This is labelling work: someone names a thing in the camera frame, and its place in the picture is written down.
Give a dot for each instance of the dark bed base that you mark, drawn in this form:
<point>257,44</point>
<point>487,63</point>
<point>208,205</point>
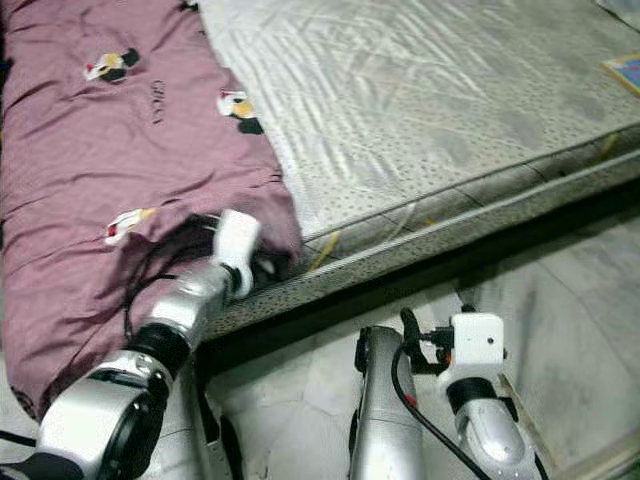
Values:
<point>460,265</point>

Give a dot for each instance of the mauve cartoon print duvet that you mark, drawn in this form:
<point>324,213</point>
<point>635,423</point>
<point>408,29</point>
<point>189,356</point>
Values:
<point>100,150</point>

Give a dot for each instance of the grey quilted mattress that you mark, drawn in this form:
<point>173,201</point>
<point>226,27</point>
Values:
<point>410,100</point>

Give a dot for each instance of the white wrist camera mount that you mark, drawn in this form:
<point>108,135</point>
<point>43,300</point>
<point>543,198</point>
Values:
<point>478,342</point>
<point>238,240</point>

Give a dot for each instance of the right robot leg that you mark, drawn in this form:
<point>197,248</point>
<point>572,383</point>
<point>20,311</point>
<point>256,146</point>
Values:
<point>380,420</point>

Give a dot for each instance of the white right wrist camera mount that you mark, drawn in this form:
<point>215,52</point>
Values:
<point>478,342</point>

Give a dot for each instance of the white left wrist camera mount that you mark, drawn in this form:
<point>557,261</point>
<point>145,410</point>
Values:
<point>238,240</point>

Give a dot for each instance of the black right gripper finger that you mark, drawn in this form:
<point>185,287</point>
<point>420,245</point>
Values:
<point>410,331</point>
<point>466,309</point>

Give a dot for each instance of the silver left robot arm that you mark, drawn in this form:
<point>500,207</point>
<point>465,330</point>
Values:
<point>195,305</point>

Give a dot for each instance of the robot leg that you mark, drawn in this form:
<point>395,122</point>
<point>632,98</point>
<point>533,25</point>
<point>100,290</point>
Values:
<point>380,420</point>
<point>210,430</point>

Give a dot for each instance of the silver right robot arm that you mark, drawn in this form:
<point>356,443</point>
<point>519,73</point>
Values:
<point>490,440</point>

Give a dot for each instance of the left robot leg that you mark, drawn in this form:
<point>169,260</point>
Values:
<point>210,430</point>

